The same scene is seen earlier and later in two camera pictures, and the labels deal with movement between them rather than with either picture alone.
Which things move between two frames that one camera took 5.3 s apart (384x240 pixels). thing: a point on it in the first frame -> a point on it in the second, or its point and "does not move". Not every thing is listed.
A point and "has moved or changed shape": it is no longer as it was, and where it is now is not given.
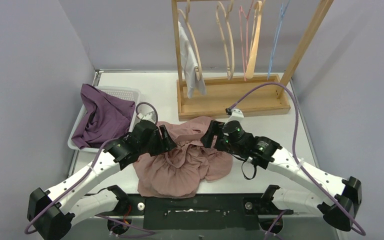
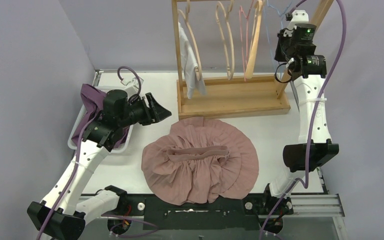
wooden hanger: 227,17 does not move
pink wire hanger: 247,16 does not move
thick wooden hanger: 249,70 does not move
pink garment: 178,173 has moved or changed shape
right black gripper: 215,129 -> 284,35
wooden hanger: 187,13 does not move
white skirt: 193,85 does not move
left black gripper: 158,141 -> 148,110
